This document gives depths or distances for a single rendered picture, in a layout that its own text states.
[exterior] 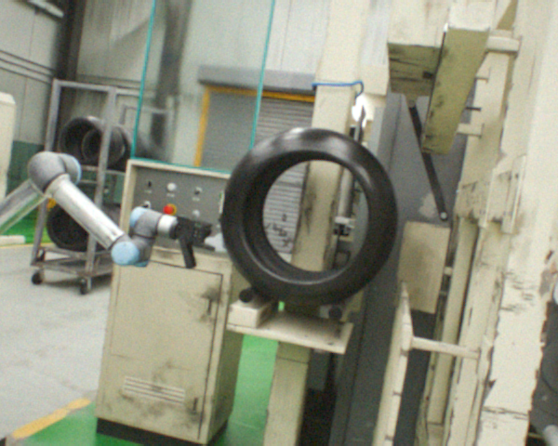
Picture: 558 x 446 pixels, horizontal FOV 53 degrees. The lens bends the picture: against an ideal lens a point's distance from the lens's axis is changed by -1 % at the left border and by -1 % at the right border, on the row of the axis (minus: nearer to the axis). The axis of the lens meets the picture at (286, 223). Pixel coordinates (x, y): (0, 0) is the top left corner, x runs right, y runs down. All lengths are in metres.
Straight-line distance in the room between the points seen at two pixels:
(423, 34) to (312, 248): 0.92
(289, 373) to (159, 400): 0.73
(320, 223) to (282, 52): 9.63
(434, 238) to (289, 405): 0.82
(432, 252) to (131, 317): 1.36
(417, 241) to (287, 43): 9.81
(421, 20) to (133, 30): 11.78
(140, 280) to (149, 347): 0.30
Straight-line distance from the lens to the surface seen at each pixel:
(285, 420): 2.21
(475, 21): 1.38
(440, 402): 2.09
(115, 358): 2.69
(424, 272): 1.97
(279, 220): 11.10
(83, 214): 1.85
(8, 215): 2.11
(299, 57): 11.43
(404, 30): 1.47
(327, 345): 1.72
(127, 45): 13.05
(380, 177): 1.67
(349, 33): 2.12
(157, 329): 2.57
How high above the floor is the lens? 1.24
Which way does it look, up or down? 3 degrees down
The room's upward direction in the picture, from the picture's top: 9 degrees clockwise
